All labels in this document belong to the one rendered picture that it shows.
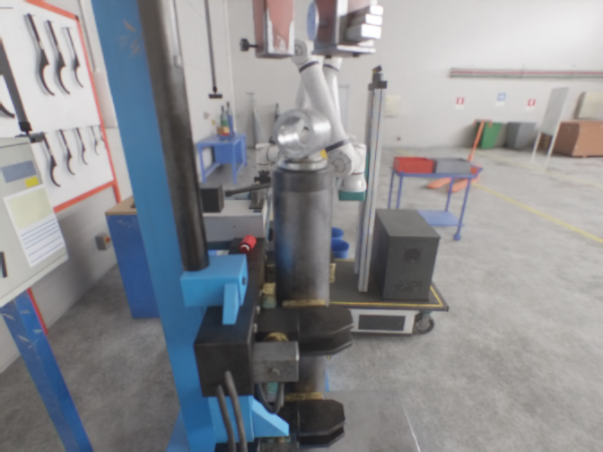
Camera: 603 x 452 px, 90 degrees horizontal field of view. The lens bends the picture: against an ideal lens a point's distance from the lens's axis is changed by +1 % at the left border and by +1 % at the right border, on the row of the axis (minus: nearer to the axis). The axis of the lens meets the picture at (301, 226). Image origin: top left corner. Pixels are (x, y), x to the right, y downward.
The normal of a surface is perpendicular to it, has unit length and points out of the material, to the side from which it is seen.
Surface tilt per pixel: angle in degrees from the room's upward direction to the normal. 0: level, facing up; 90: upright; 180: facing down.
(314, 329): 0
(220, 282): 90
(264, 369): 90
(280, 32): 90
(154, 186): 90
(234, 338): 0
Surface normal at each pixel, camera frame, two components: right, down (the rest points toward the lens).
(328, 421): 0.00, -0.92
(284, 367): 0.04, 0.38
